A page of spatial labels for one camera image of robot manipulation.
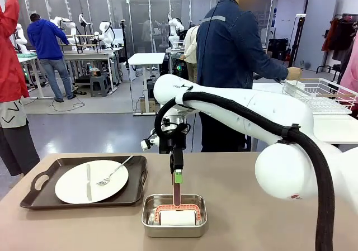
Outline person in cream coat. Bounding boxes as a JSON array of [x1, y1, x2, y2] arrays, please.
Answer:
[[183, 24, 201, 84]]

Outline person in pink top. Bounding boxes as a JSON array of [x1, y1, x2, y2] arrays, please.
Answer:
[[337, 37, 358, 106]]

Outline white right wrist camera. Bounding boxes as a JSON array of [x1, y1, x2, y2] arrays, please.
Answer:
[[140, 137, 158, 152]]

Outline white background work table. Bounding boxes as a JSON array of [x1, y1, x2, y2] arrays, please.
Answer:
[[63, 51, 119, 93]]

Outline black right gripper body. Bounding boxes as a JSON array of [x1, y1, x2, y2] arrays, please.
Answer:
[[158, 130, 187, 154]]

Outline silver fork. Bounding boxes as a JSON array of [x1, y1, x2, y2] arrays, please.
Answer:
[[96, 155, 134, 187]]

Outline rectangular steel tray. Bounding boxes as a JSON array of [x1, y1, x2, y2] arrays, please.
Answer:
[[141, 194, 208, 238]]

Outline black bags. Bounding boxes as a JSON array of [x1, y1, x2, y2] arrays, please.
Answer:
[[267, 37, 290, 61]]

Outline white round plate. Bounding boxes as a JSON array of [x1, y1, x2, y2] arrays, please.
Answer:
[[54, 159, 130, 205]]

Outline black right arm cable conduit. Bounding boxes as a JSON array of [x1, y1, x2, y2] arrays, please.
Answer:
[[154, 92, 336, 251]]

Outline clothes rack with garments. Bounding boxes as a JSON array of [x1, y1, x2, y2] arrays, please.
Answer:
[[316, 13, 358, 74]]

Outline person's right hand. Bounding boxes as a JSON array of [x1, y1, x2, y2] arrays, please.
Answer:
[[287, 67, 304, 82]]

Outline person in blue hoodie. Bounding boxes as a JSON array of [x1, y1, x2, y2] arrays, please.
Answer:
[[27, 13, 76, 103]]

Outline person in red jacket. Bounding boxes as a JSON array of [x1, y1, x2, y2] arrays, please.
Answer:
[[0, 0, 41, 177]]

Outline wooden bar frame rack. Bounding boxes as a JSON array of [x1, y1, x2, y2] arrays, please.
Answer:
[[60, 34, 103, 54]]

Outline cardboard box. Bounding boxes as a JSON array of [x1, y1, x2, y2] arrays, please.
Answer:
[[139, 97, 157, 114]]

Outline person in denim jacket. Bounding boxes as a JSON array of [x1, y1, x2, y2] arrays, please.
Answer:
[[195, 0, 303, 153]]

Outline white standing desk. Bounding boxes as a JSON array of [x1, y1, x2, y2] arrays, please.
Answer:
[[128, 52, 166, 117]]

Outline person's right forearm denim sleeve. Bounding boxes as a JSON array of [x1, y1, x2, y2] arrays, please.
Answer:
[[253, 52, 289, 81]]

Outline grey plastic stool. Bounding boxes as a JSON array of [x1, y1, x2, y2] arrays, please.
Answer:
[[89, 74, 110, 97]]

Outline white side table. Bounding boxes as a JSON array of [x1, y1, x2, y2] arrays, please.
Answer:
[[251, 82, 358, 146]]

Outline dark brown serving tray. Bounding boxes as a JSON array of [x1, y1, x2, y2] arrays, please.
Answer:
[[20, 155, 148, 210]]

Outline white wire dish rack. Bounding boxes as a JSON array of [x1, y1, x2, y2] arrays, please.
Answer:
[[281, 78, 358, 115]]

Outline silver table knife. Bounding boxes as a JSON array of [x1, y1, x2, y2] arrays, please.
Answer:
[[86, 164, 93, 202]]

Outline black light stand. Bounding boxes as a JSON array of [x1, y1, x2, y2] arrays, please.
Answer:
[[285, 13, 307, 69]]

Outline pink handled lint roller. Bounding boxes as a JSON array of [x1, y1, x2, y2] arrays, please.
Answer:
[[155, 182, 202, 226]]

